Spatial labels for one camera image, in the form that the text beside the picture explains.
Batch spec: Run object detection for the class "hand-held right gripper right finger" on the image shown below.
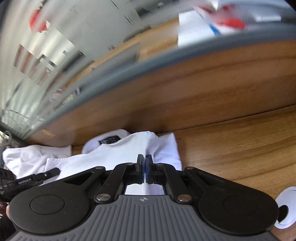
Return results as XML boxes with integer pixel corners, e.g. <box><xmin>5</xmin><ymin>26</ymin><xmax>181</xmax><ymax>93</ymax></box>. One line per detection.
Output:
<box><xmin>146</xmin><ymin>155</ymin><xmax>245</xmax><ymax>203</ymax></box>

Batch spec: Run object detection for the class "white shirt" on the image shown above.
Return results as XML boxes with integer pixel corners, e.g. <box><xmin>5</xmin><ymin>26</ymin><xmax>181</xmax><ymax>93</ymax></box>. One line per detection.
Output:
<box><xmin>2</xmin><ymin>129</ymin><xmax>183</xmax><ymax>195</ymax></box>

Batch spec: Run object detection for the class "silver desk grommet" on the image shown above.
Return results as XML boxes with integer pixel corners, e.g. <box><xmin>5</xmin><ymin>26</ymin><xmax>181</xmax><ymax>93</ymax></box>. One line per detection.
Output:
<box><xmin>275</xmin><ymin>186</ymin><xmax>296</xmax><ymax>230</ymax></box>

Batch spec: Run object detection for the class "glass and wood desk partition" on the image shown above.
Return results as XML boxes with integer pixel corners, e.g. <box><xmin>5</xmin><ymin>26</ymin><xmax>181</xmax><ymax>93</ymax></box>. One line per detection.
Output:
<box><xmin>0</xmin><ymin>0</ymin><xmax>296</xmax><ymax>149</ymax></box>

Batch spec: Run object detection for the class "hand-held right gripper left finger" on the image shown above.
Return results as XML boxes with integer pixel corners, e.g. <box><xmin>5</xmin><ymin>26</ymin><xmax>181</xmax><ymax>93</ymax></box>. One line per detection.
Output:
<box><xmin>46</xmin><ymin>155</ymin><xmax>145</xmax><ymax>204</ymax></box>

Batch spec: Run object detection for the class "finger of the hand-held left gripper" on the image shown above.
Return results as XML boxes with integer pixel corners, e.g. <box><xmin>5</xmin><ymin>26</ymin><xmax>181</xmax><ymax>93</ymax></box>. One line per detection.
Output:
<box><xmin>35</xmin><ymin>167</ymin><xmax>61</xmax><ymax>185</ymax></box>

